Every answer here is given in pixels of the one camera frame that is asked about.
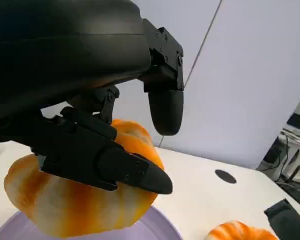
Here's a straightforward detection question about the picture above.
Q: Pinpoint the lilac plate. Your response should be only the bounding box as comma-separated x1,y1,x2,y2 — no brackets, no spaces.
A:
0,204,184,240

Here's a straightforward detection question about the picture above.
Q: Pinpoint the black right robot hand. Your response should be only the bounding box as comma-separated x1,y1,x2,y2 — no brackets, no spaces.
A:
263,198,300,240

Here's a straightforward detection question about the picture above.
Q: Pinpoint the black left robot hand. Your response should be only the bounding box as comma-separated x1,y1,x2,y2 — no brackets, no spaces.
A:
0,0,185,195

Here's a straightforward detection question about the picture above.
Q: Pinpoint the orange and white bread roll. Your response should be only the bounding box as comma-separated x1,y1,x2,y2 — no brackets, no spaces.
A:
206,220,280,240
3,118,165,239

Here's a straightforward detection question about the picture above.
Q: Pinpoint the black background cable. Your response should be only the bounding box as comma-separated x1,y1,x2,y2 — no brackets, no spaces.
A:
277,131,300,187

